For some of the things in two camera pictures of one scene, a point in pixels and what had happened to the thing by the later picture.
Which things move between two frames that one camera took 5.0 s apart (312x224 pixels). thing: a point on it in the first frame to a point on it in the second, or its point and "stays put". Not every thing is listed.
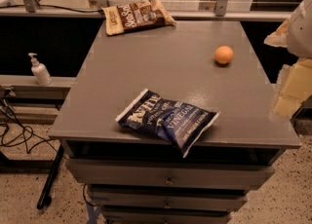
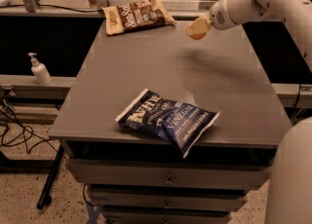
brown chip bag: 136,16 stays put
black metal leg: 46,195 stays put
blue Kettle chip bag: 179,124 stays put
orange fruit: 223,55 to 198,36
